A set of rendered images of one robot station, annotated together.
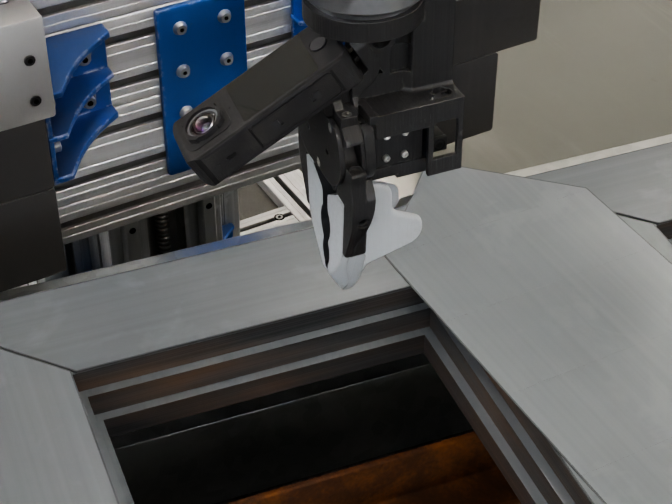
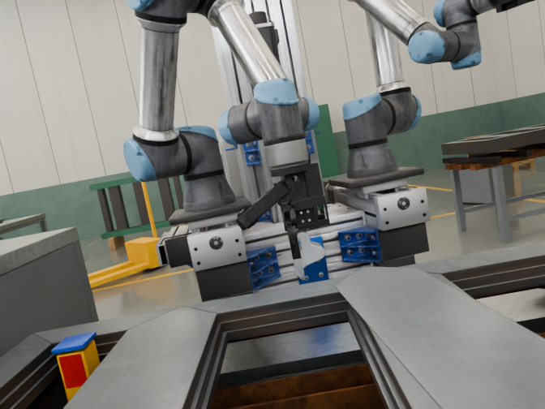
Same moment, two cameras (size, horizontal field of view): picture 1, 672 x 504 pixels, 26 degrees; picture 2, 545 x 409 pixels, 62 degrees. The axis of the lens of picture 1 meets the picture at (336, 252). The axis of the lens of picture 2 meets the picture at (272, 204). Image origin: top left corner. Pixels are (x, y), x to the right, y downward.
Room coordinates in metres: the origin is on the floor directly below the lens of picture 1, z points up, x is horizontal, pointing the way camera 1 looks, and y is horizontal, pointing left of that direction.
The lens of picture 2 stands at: (-0.03, -0.30, 1.16)
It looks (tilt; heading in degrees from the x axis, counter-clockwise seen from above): 7 degrees down; 23
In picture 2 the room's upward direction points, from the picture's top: 11 degrees counter-clockwise
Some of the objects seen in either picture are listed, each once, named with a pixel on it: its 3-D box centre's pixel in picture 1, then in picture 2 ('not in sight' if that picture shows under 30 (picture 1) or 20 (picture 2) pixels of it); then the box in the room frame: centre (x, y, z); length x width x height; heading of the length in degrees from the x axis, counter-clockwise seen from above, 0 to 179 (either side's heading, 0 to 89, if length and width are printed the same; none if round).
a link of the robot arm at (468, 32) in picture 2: not in sight; (460, 46); (1.29, -0.34, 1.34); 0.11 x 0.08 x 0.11; 145
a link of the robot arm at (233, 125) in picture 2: not in sight; (252, 122); (0.81, 0.07, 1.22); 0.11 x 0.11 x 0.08; 63
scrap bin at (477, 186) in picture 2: not in sight; (480, 179); (6.37, -0.54, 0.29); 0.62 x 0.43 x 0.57; 46
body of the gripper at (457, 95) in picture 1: (374, 80); (299, 197); (0.75, -0.02, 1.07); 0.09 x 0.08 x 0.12; 112
